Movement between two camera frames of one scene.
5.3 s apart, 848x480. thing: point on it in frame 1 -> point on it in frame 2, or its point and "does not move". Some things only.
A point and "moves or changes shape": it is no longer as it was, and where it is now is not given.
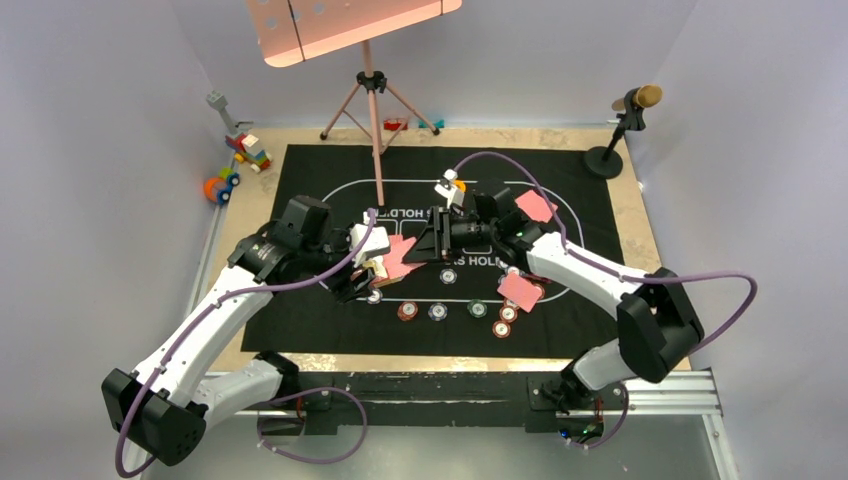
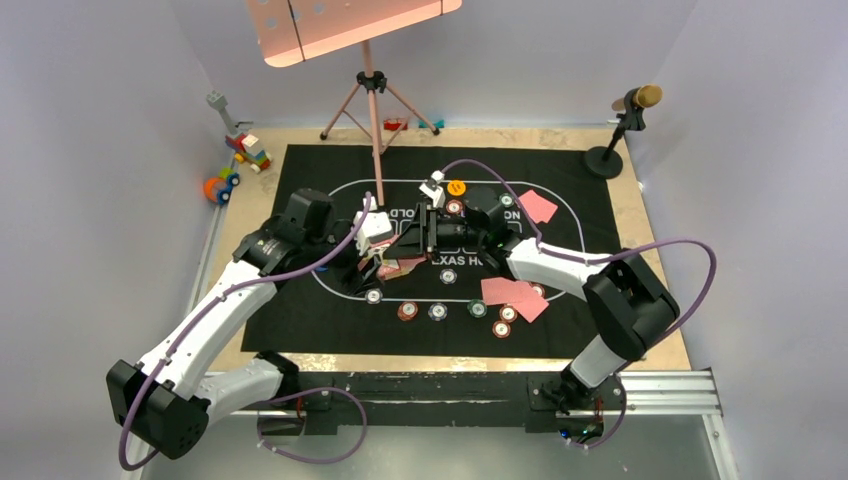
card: x=535 y=206 does not move
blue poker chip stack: x=437 y=311 does not move
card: x=518 y=290 moves or changes shape
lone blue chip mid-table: x=448 y=276 does not move
